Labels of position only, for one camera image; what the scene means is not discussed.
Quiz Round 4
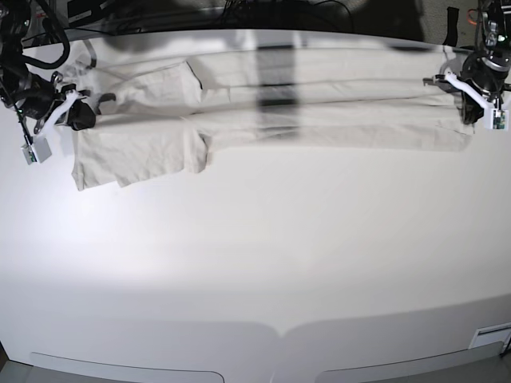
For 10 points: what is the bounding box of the beige T-shirt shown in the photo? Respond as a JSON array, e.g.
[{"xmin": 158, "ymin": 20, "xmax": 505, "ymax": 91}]
[{"xmin": 65, "ymin": 49, "xmax": 473, "ymax": 190}]

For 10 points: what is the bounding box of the black strap in background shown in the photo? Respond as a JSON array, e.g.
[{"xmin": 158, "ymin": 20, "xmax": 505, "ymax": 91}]
[{"xmin": 442, "ymin": 6, "xmax": 460, "ymax": 46}]

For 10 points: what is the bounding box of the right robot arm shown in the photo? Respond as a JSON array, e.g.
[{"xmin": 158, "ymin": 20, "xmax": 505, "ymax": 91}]
[{"xmin": 1, "ymin": 1, "xmax": 96, "ymax": 131}]

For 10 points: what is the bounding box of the black equipment on background desk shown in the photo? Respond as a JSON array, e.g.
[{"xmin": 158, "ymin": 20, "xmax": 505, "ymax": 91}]
[{"xmin": 67, "ymin": 0, "xmax": 130, "ymax": 27}]

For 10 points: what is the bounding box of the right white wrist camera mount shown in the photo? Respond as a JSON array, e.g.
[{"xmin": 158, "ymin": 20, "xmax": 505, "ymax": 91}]
[{"xmin": 20, "ymin": 71, "xmax": 117, "ymax": 165}]

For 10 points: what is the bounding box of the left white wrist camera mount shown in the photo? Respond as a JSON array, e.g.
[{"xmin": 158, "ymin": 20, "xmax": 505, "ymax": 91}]
[{"xmin": 422, "ymin": 72, "xmax": 510, "ymax": 131}]

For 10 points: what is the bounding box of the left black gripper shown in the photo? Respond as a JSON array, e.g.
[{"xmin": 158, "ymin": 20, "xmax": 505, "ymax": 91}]
[{"xmin": 460, "ymin": 55, "xmax": 509, "ymax": 124}]

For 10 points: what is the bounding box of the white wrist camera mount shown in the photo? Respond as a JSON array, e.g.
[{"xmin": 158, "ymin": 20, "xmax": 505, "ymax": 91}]
[
  {"xmin": 20, "ymin": 71, "xmax": 117, "ymax": 165},
  {"xmin": 422, "ymin": 72, "xmax": 510, "ymax": 131}
]

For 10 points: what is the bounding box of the white label sticker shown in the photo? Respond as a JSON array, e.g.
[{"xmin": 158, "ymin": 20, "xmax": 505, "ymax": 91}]
[{"xmin": 469, "ymin": 323, "xmax": 511, "ymax": 349}]

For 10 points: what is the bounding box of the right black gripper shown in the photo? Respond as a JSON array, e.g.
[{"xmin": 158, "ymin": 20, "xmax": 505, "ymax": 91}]
[{"xmin": 18, "ymin": 77, "xmax": 97, "ymax": 131}]

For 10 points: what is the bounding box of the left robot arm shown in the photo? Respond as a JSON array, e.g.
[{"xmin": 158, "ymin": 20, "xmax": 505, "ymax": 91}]
[{"xmin": 458, "ymin": 1, "xmax": 510, "ymax": 130}]

